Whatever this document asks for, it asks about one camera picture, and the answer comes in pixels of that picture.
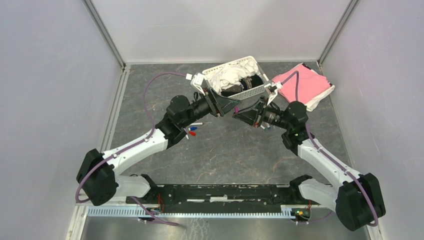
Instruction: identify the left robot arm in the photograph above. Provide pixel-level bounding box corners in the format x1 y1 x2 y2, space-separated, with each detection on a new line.
75 89 241 206

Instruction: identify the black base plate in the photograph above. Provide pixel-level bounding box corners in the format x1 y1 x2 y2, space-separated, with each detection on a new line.
138 184 317 214

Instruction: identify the pink folded cloth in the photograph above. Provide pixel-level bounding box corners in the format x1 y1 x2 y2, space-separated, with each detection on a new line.
272 63 334 105

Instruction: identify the white plastic basket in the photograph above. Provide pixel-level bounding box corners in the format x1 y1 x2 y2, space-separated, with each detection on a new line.
201 56 269 100

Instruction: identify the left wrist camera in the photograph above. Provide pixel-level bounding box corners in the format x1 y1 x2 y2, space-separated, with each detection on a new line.
185 72 210 95

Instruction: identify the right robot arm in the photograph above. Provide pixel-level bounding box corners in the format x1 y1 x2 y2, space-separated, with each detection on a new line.
233 97 386 231

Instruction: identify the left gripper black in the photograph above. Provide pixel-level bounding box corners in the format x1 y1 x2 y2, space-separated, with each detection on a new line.
181 87 242 128

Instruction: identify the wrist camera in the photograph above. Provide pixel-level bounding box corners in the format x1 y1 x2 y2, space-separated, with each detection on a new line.
263 81 283 106
185 72 210 95

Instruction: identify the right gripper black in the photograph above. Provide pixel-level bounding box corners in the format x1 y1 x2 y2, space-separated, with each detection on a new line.
233 95 292 131

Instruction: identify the slotted cable duct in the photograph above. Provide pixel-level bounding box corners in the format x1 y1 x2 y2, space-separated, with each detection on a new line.
87 205 296 220

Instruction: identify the red white marker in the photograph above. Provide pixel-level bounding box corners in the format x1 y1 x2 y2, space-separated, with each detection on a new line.
190 122 204 126

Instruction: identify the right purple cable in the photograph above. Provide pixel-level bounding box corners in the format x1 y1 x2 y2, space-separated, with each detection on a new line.
280 70 379 227

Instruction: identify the black cloth in basket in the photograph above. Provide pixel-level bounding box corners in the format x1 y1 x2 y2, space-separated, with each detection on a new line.
220 74 264 97

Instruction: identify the white cloth in basket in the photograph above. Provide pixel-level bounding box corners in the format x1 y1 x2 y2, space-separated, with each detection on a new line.
206 59 259 94

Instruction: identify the white folded cloth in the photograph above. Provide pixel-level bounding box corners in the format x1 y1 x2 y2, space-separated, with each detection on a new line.
293 63 335 112

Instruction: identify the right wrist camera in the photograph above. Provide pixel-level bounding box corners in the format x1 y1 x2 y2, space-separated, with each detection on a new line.
263 81 283 106

